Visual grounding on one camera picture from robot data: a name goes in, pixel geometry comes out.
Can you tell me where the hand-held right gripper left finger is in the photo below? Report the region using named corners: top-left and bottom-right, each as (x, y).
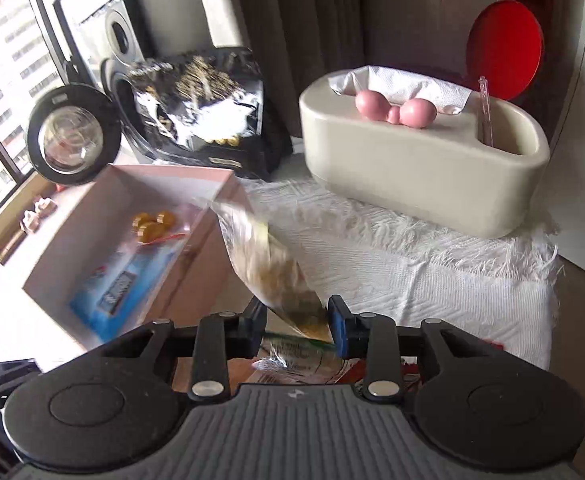
top-left (90, 300), bottom-right (268, 403)

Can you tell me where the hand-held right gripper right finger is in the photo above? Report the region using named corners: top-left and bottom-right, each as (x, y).
top-left (327, 296), bottom-right (498, 403)

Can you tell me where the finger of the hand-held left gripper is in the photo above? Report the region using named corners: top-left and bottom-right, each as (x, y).
top-left (0, 358), bottom-right (40, 423)

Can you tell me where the clear yellow snack bag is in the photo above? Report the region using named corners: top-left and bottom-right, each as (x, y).
top-left (210, 197), bottom-right (338, 348)

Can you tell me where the pink cardboard box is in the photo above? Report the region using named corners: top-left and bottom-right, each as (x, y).
top-left (22, 164), bottom-right (258, 361)

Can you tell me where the clear packet with green stripe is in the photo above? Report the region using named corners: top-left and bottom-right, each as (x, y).
top-left (252, 335), bottom-right (368, 386)

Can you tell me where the red orange snack packet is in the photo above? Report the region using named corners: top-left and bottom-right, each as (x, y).
top-left (345, 357), bottom-right (423, 393)

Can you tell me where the white woven cloth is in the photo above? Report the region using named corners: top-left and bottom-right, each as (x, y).
top-left (237, 177), bottom-right (560, 368)

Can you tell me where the blue snack packet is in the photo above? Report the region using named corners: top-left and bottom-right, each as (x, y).
top-left (69, 240), bottom-right (180, 341)

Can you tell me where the beige tissue box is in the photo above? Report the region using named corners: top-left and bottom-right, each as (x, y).
top-left (299, 66), bottom-right (550, 238)

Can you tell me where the pink bow-shaped ornament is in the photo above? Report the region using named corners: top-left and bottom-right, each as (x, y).
top-left (355, 89), bottom-right (440, 128)

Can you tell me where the black gold foil bag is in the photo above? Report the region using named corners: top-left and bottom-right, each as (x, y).
top-left (127, 47), bottom-right (293, 182)

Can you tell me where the round black-rimmed glass lid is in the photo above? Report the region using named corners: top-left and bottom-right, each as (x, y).
top-left (26, 85), bottom-right (122, 186)

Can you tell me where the white paper tissue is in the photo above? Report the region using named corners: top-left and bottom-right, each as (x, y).
top-left (328, 65), bottom-right (473, 115)

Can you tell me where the clear plastic tube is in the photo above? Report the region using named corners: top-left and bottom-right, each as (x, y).
top-left (477, 76), bottom-right (495, 148)

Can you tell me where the brown curtain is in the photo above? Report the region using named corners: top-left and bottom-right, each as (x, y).
top-left (227, 0), bottom-right (498, 141)

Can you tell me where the window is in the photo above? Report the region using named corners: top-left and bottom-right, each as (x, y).
top-left (0, 0), bottom-right (98, 241)

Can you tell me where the grey washing machine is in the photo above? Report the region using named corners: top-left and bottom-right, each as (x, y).
top-left (47, 0), bottom-right (158, 161)

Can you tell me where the round red lid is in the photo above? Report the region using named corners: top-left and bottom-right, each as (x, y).
top-left (465, 1), bottom-right (544, 103)

